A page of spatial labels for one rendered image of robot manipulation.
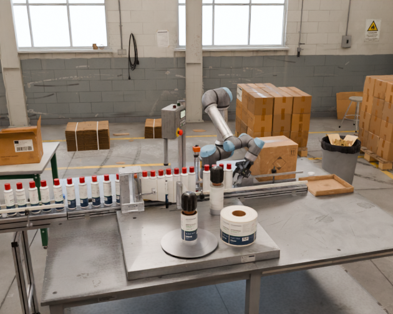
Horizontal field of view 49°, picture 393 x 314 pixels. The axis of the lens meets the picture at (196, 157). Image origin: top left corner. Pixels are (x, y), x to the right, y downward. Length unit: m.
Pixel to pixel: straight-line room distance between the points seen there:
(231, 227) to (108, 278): 0.67
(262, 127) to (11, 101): 4.60
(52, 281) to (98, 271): 0.22
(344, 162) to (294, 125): 1.39
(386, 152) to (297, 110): 1.29
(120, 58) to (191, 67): 1.29
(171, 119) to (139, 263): 0.96
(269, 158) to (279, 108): 2.99
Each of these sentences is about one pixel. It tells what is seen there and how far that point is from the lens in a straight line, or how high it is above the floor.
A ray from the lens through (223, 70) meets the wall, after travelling 8.19.
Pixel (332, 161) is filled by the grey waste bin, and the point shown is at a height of 0.41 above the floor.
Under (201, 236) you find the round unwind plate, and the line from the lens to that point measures 2.42.
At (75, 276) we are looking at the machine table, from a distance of 2.29.
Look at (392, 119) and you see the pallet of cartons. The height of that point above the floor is 0.70.
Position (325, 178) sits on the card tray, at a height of 0.84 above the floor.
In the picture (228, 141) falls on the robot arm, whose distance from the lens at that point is 2.88.
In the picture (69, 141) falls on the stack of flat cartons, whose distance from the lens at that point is 6.76.
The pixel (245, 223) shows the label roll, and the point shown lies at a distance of 2.30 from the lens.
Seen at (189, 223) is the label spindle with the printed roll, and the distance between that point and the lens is 2.27.
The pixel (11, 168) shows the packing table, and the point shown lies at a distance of 4.00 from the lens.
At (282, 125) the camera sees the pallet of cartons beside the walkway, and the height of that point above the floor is 0.48.
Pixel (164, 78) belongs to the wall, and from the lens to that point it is 8.09.
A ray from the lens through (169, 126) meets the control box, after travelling 2.74.
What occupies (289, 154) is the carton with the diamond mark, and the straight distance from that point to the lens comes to 3.28.
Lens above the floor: 2.10
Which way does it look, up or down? 19 degrees down
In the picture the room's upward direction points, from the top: straight up
